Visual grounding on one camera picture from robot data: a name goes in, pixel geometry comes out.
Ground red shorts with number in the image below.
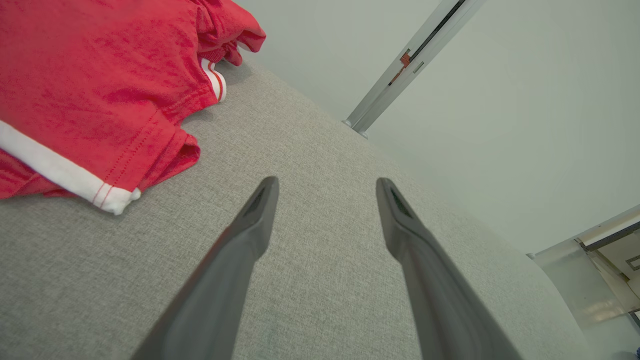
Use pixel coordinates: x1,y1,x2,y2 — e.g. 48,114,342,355
194,0,267,103

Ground red shorts with white stripes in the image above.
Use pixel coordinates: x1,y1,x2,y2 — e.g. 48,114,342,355
0,0,227,216

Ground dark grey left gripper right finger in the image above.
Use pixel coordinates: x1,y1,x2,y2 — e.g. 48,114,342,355
376,177,523,360

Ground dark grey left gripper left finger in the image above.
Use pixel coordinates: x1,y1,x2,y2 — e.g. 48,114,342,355
131,176,280,360

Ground grey metal partition post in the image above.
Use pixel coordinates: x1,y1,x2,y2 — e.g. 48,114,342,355
356,0,487,140
344,0,468,133

